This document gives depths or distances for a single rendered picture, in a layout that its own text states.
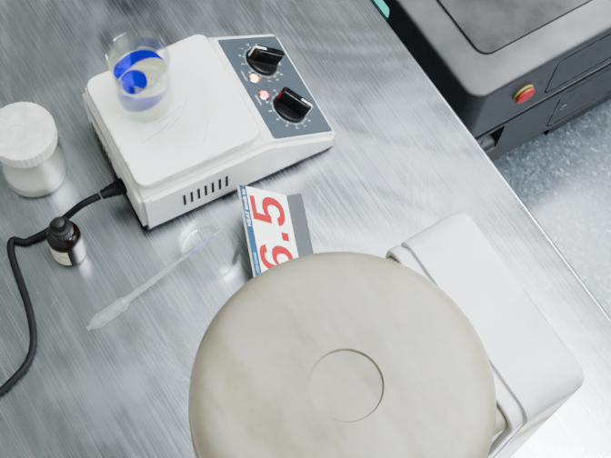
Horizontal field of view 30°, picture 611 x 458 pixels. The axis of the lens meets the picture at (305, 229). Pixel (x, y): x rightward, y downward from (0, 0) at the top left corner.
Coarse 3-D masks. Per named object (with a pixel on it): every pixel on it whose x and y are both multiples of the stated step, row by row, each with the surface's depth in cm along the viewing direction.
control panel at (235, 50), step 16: (224, 48) 106; (240, 48) 107; (240, 64) 106; (288, 64) 109; (240, 80) 104; (272, 80) 107; (288, 80) 108; (256, 96) 104; (272, 96) 105; (304, 96) 108; (272, 112) 104; (320, 112) 108; (272, 128) 103; (288, 128) 104; (304, 128) 105; (320, 128) 106
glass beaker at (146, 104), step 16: (128, 32) 95; (144, 32) 95; (112, 48) 95; (128, 48) 97; (144, 48) 97; (160, 48) 96; (112, 64) 96; (112, 80) 96; (160, 80) 94; (128, 96) 96; (144, 96) 95; (160, 96) 97; (128, 112) 98; (144, 112) 98; (160, 112) 99
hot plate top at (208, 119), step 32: (192, 64) 102; (96, 96) 100; (192, 96) 101; (224, 96) 101; (128, 128) 99; (160, 128) 100; (192, 128) 100; (224, 128) 100; (256, 128) 100; (128, 160) 98; (160, 160) 98; (192, 160) 98
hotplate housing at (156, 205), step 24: (216, 48) 105; (312, 96) 109; (96, 120) 102; (264, 144) 102; (288, 144) 103; (312, 144) 106; (120, 168) 100; (216, 168) 101; (240, 168) 102; (264, 168) 105; (120, 192) 103; (144, 192) 99; (168, 192) 100; (192, 192) 101; (216, 192) 104; (144, 216) 102; (168, 216) 104
